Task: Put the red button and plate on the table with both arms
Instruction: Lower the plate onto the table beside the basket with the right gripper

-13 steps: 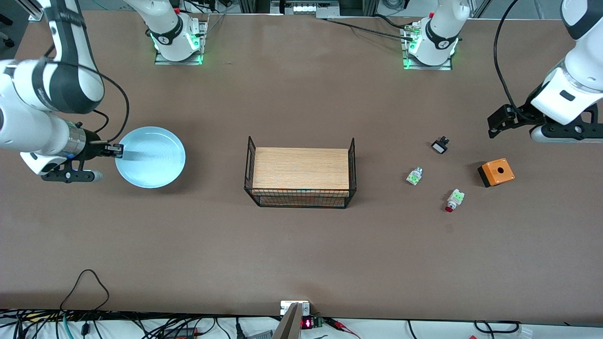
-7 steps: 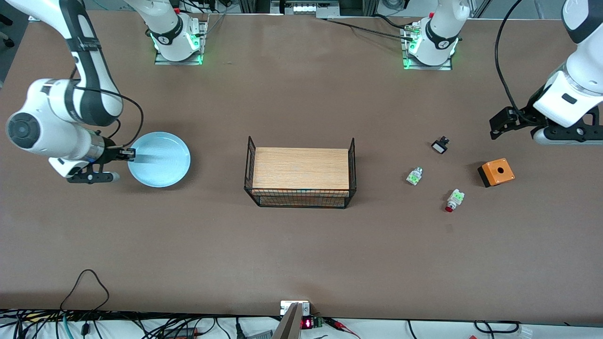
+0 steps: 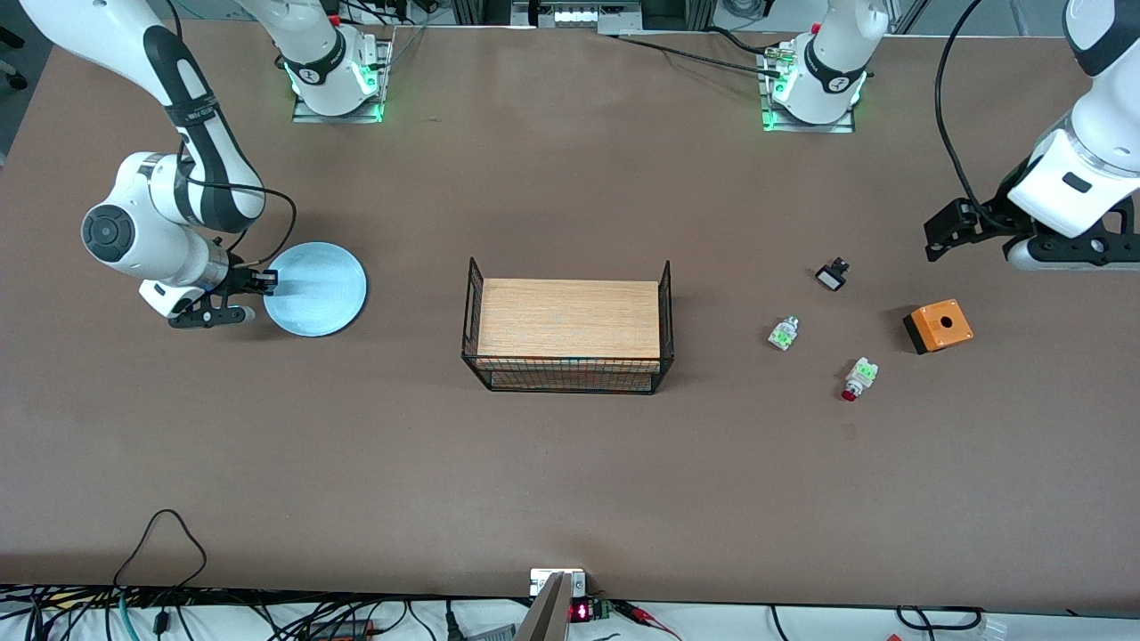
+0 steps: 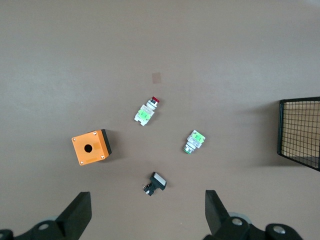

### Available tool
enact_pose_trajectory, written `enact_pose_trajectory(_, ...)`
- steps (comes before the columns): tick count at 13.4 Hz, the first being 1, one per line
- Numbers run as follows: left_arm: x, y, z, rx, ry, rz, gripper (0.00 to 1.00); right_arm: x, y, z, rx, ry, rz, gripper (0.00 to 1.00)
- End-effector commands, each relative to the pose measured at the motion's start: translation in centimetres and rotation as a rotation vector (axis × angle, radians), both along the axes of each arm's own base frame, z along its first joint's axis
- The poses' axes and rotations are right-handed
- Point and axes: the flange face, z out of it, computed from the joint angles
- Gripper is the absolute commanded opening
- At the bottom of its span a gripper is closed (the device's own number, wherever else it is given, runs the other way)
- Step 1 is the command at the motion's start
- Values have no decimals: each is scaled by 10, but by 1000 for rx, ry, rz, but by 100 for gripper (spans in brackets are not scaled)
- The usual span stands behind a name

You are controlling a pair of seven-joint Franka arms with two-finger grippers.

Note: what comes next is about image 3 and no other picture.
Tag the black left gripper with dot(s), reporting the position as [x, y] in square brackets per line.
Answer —
[996, 214]

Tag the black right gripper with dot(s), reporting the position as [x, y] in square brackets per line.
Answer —
[240, 280]

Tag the light blue round plate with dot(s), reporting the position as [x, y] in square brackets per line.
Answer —
[316, 289]

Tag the red push button switch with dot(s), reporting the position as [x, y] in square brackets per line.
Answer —
[858, 378]

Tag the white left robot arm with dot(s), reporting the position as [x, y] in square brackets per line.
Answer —
[833, 62]

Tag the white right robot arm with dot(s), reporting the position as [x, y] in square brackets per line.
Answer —
[134, 231]

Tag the light wooden board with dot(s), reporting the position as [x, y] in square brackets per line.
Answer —
[570, 325]

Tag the black power adapter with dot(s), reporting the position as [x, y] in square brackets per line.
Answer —
[343, 630]

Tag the aluminium profile bar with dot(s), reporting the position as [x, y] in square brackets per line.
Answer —
[548, 614]

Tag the red LED display module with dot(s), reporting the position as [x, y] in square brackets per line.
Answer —
[583, 611]

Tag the red black test leads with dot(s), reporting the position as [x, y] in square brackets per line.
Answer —
[646, 616]

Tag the orange push-button enclosure box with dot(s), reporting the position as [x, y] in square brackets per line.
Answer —
[942, 325]

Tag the small black switch component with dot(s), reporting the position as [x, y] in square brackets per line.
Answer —
[833, 276]

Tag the green push button switch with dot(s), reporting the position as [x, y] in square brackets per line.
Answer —
[784, 334]

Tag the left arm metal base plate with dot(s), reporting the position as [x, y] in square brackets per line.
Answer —
[775, 125]

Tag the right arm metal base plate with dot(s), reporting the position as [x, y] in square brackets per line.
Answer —
[385, 71]

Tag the white mounting bracket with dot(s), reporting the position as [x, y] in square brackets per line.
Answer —
[539, 579]

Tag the aluminium frame with connectors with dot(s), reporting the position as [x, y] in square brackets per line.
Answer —
[579, 16]

